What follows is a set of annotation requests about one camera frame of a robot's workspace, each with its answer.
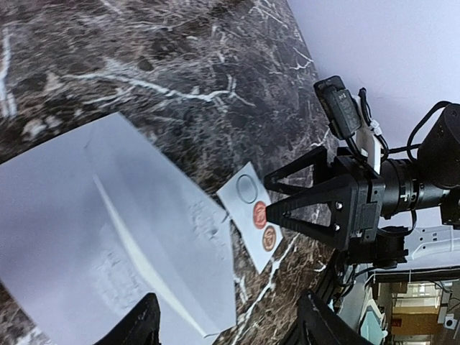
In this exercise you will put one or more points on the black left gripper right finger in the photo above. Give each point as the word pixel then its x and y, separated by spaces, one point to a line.
pixel 316 323

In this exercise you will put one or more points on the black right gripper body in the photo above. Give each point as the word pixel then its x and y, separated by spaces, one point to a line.
pixel 357 205

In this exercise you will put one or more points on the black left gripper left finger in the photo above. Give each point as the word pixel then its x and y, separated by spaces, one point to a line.
pixel 141 325

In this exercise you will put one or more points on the red round seal sticker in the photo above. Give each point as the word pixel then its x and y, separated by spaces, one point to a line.
pixel 259 215

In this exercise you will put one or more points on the wax seal sticker sheet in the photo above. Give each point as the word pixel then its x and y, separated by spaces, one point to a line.
pixel 238 197

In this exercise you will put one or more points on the grey envelope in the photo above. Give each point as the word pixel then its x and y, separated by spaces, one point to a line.
pixel 63 261

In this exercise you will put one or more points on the beige lined letter paper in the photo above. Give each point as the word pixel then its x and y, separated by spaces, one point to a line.
pixel 142 264

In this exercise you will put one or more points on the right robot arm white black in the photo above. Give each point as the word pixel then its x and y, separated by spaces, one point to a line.
pixel 428 180

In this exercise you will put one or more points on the brown round seal sticker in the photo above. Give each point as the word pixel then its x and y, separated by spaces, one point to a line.
pixel 271 238

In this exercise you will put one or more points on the black front rail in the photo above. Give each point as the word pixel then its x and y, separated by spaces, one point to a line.
pixel 337 277

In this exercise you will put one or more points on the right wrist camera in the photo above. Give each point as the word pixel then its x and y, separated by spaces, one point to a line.
pixel 350 120

